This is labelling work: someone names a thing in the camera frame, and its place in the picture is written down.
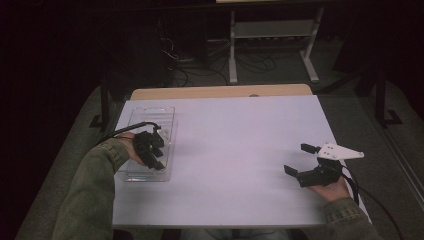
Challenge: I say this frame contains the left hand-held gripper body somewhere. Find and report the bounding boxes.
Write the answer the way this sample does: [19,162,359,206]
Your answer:
[132,130,160,168]

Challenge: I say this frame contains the person's right hand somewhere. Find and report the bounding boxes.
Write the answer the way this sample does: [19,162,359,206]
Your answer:
[306,176,352,204]

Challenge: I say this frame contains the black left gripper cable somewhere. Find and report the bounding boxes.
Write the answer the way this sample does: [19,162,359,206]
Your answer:
[96,121,163,146]

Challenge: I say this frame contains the person's left hand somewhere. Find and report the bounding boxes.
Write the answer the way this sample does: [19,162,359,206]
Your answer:
[116,132,148,167]

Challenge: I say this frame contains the aluminium rail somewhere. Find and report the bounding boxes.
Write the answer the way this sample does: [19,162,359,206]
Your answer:
[378,124,424,213]

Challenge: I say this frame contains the black metal stand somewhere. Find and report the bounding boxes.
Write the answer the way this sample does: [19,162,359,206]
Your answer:
[89,78,112,132]
[373,66,403,128]

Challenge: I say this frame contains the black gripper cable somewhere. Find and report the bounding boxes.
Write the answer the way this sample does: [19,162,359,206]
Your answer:
[96,121,163,146]
[341,164,405,240]

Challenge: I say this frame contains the clear plastic tray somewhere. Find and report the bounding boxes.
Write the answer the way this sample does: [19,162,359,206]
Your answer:
[117,105,179,183]

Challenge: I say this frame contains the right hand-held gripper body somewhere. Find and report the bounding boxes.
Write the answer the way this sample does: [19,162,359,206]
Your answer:
[296,142,365,188]

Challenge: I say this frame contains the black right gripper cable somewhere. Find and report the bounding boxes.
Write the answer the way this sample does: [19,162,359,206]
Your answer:
[341,164,405,240]

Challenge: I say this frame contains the white metal desk frame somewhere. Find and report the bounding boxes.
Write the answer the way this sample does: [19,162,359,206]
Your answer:
[228,6,326,85]

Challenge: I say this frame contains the tangle of floor cables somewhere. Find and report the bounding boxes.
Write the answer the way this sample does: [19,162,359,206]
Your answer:
[158,19,278,88]

